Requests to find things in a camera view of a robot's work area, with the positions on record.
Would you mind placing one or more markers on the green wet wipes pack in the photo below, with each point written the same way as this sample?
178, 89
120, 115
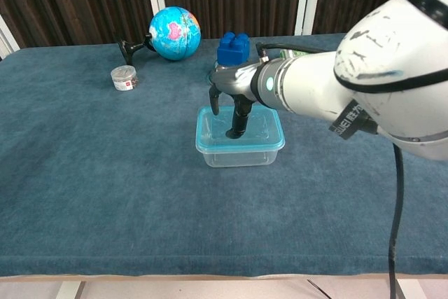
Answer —
292, 54

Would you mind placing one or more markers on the blue toy building block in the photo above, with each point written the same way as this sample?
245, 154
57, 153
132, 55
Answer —
232, 50

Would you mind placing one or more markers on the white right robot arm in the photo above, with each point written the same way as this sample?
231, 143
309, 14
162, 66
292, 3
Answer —
315, 82

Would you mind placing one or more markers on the blue table cloth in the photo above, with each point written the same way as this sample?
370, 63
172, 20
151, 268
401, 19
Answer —
105, 173

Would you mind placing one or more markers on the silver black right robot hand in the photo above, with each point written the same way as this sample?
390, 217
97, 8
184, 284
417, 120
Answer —
234, 80

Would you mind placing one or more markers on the blue globe on black stand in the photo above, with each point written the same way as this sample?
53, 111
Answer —
175, 33

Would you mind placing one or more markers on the clear plastic container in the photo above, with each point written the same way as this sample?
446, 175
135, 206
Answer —
238, 159

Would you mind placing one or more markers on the blue-rimmed clear plastic lid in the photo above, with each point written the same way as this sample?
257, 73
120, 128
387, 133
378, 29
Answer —
210, 138

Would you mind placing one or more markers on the small clear round jar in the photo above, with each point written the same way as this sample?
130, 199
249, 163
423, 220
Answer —
123, 78

